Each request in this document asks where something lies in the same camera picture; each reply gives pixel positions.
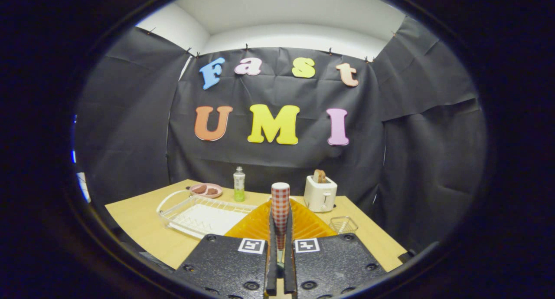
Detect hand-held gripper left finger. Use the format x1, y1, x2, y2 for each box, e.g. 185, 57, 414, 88
173, 199, 278, 299

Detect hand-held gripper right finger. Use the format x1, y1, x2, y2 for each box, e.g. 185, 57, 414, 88
284, 199, 386, 299

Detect red checked handle spoon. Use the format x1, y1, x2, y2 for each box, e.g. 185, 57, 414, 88
271, 182, 291, 265

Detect clear wire basket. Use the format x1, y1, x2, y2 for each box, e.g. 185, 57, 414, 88
329, 216, 359, 235

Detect white wire dish rack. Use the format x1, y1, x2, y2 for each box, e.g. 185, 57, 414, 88
156, 190, 258, 240

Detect pink dish with brown food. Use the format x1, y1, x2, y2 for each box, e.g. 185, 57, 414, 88
189, 183, 223, 199

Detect white toaster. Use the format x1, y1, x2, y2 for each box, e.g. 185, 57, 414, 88
304, 175, 338, 213

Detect clear bottle with green liquid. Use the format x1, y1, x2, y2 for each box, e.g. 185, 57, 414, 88
233, 166, 246, 202

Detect white printed board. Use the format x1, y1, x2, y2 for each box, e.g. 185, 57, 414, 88
76, 172, 91, 203

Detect black backdrop cloth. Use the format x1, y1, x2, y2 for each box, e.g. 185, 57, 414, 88
74, 16, 488, 252

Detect blue lit screen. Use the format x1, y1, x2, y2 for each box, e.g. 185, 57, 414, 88
71, 114, 78, 165

